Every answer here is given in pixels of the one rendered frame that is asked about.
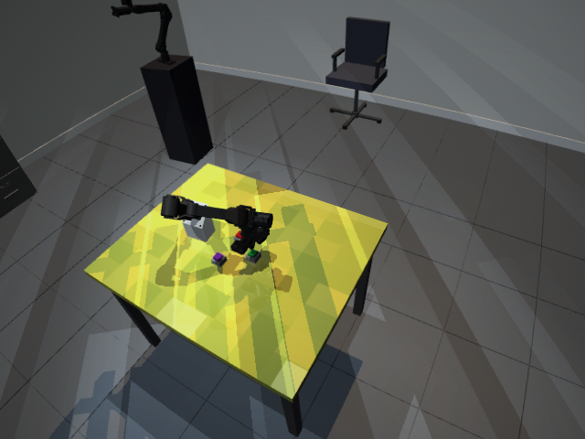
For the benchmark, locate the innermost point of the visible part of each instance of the purple button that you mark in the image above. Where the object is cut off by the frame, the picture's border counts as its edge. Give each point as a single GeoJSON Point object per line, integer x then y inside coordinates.
{"type": "Point", "coordinates": [219, 259]}

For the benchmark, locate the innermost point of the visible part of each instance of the green button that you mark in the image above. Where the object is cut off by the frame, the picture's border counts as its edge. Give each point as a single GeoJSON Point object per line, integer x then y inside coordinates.
{"type": "Point", "coordinates": [253, 256]}

